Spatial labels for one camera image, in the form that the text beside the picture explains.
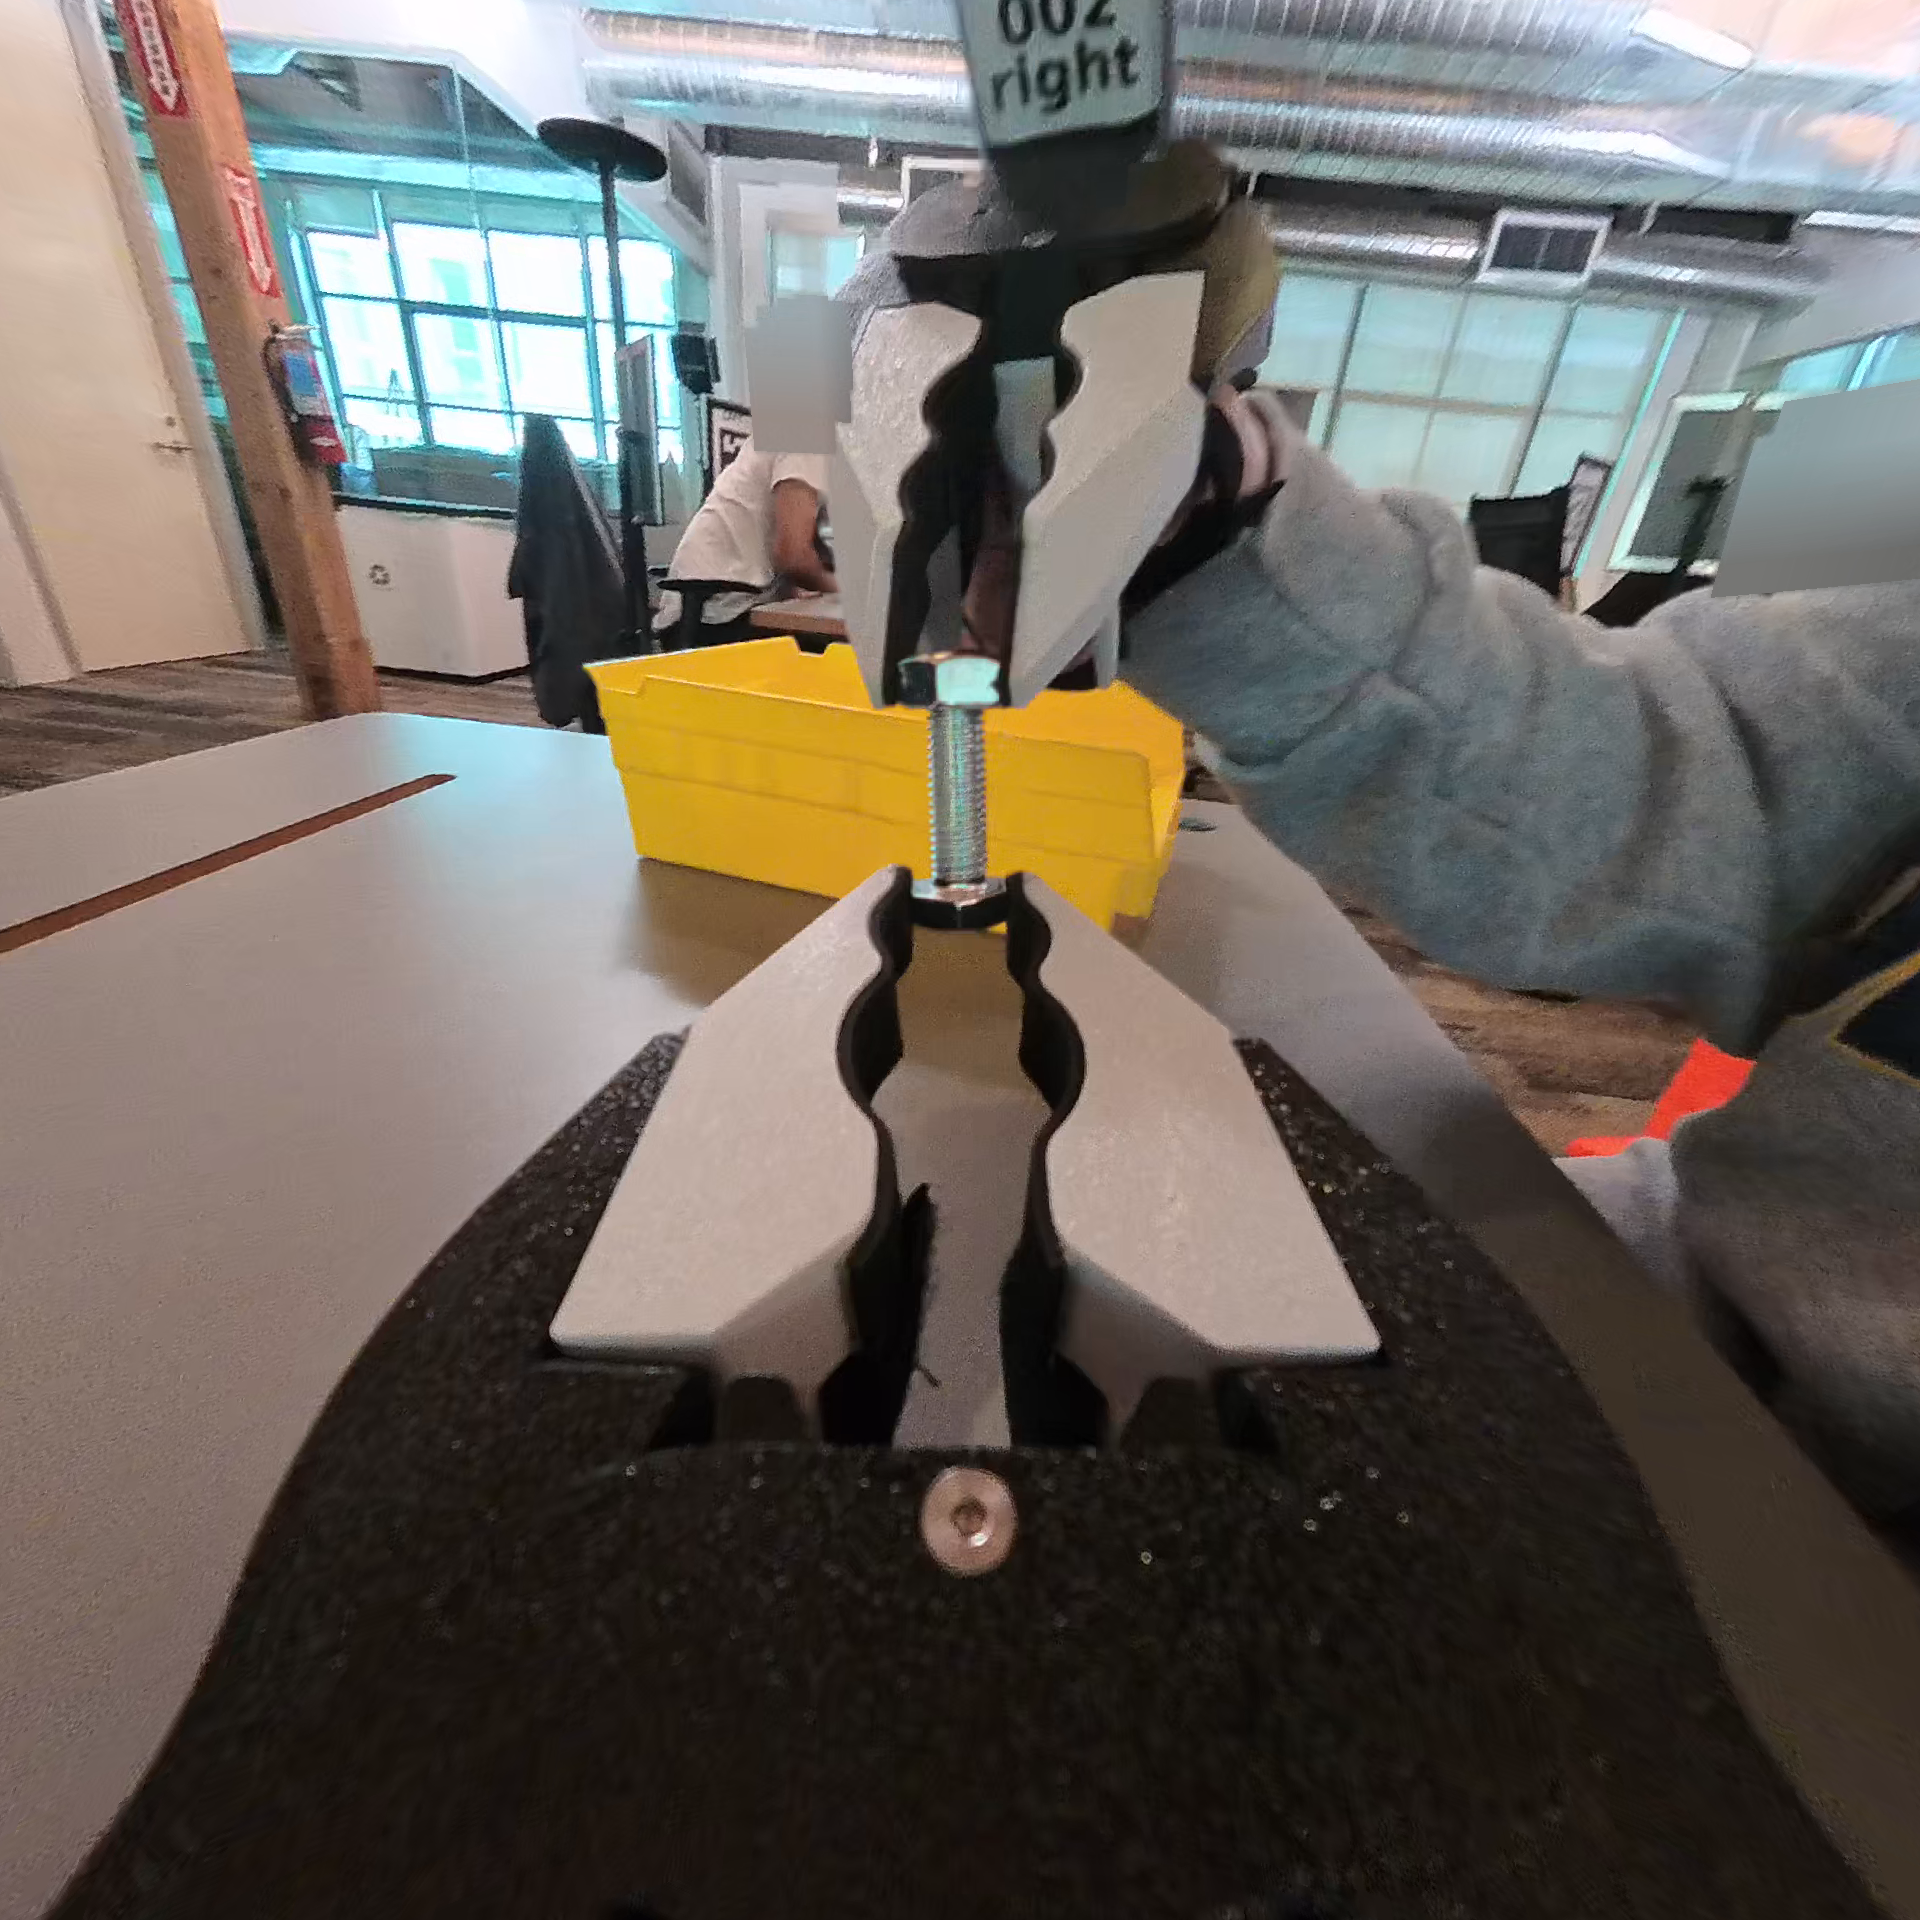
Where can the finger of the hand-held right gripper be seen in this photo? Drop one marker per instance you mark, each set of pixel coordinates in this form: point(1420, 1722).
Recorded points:
point(883, 449)
point(1123, 405)

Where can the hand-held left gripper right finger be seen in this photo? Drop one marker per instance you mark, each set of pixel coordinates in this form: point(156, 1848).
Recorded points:
point(1184, 1172)

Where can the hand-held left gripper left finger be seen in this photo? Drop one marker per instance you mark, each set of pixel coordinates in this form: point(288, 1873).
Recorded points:
point(720, 1141)

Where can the silver hex nut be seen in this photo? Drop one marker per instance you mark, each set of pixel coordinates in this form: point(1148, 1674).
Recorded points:
point(960, 907)

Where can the silver hex bolt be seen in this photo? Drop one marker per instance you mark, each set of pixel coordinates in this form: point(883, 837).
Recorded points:
point(956, 781)

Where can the yellow plastic bin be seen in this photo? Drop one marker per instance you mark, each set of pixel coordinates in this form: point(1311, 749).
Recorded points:
point(752, 781)

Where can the person's right forearm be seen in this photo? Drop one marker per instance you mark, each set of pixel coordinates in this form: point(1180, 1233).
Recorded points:
point(1500, 751)

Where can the person's right hand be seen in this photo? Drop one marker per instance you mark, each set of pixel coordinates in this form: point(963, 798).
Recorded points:
point(1258, 410)

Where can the grey panel on stand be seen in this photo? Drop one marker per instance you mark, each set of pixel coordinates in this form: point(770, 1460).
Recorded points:
point(639, 430)

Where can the dark jacket on chair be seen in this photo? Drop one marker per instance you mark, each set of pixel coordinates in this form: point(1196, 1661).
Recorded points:
point(562, 586)

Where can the black floor lamp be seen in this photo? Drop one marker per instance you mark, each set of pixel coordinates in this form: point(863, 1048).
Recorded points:
point(608, 151)

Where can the large paned window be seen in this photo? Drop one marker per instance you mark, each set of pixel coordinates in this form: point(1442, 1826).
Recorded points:
point(448, 331)

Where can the white air vent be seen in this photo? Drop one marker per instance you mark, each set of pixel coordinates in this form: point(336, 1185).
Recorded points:
point(1546, 248)

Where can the white cabinet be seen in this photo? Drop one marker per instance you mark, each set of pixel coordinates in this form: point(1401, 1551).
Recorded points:
point(435, 593)

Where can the orange cloth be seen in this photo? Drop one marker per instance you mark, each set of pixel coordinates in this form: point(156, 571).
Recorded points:
point(1679, 1095)

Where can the red fire extinguisher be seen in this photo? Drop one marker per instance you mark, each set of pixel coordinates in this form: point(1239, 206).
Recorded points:
point(307, 398)

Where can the person's grey clothing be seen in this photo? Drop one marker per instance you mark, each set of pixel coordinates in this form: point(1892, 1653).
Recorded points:
point(1799, 1275)

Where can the white door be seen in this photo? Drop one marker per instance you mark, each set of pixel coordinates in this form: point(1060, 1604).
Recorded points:
point(121, 449)

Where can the black wall speaker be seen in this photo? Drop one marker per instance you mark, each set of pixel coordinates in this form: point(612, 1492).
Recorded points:
point(691, 366)

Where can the silver air duct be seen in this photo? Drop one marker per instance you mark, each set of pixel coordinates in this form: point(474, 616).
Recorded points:
point(1427, 107)

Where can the wooden post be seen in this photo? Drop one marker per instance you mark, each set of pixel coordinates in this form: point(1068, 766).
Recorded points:
point(285, 525)

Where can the red sign on post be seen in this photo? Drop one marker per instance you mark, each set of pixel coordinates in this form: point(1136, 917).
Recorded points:
point(252, 234)
point(153, 61)

